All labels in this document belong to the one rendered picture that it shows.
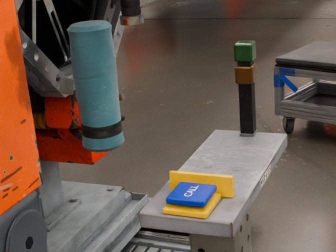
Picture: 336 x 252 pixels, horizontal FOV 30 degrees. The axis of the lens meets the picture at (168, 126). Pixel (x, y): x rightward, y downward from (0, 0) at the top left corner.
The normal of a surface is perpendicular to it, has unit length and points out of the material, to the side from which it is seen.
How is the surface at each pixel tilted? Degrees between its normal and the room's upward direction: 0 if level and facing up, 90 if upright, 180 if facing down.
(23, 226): 90
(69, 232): 0
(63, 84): 90
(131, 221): 90
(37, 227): 90
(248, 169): 0
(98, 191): 0
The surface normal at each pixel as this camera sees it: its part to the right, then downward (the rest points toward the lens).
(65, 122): -0.39, 0.16
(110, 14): 0.92, 0.05
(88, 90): -0.27, 0.36
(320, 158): -0.08, -0.94
